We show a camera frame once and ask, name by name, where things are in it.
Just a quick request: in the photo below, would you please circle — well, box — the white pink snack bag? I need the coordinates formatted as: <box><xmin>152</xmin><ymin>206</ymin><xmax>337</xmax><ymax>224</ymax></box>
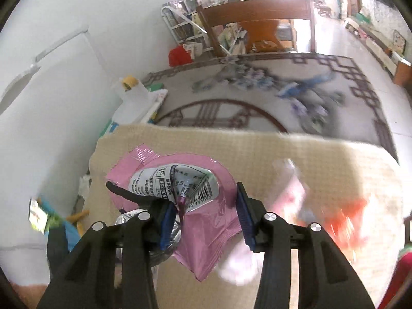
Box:
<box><xmin>216</xmin><ymin>157</ymin><xmax>320</xmax><ymax>287</ymax></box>

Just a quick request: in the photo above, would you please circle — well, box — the clear plastic bottle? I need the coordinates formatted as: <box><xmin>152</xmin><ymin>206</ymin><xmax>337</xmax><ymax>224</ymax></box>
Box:
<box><xmin>115</xmin><ymin>207</ymin><xmax>181</xmax><ymax>267</ymax></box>

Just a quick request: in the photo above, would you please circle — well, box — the white jug yellow cap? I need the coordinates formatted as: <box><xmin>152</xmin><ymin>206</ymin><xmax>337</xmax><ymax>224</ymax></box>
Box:
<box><xmin>111</xmin><ymin>76</ymin><xmax>154</xmax><ymax>125</ymax></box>

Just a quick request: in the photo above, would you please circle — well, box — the red bag on floor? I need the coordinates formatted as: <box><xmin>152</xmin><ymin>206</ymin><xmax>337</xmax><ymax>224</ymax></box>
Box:
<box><xmin>168</xmin><ymin>45</ymin><xmax>193</xmax><ymax>68</ymax></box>

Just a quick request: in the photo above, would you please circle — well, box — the small framed picture on cabinet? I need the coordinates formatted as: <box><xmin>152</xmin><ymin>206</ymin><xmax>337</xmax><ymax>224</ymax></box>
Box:
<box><xmin>392</xmin><ymin>30</ymin><xmax>406</xmax><ymax>55</ymax></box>

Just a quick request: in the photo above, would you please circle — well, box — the low tv cabinet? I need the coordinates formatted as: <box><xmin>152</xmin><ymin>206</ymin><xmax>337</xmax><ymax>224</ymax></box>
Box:
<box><xmin>344</xmin><ymin>16</ymin><xmax>411</xmax><ymax>87</ymax></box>

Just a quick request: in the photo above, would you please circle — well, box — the white magazine rack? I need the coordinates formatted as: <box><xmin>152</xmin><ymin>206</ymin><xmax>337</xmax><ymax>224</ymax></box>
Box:
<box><xmin>160</xmin><ymin>0</ymin><xmax>226</xmax><ymax>53</ymax></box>

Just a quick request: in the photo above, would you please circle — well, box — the red green trash basin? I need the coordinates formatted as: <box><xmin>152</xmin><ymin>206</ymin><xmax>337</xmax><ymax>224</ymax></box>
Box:
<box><xmin>378</xmin><ymin>244</ymin><xmax>411</xmax><ymax>309</ymax></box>

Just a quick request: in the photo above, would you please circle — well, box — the patterned grey rug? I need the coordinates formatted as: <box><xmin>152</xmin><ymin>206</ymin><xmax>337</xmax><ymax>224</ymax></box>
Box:
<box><xmin>143</xmin><ymin>52</ymin><xmax>396</xmax><ymax>156</ymax></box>

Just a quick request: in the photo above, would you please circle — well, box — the pink foil wrapper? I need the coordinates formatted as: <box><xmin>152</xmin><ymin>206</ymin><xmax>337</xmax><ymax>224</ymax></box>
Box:
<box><xmin>105</xmin><ymin>144</ymin><xmax>240</xmax><ymax>282</ymax></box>

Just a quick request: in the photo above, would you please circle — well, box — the orange snack bag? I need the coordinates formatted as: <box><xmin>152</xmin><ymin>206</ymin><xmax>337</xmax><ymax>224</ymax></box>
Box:
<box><xmin>321</xmin><ymin>199</ymin><xmax>369</xmax><ymax>263</ymax></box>

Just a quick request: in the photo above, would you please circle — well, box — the wooden bench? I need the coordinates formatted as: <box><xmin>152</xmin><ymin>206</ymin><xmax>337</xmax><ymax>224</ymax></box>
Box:
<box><xmin>196</xmin><ymin>0</ymin><xmax>316</xmax><ymax>57</ymax></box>

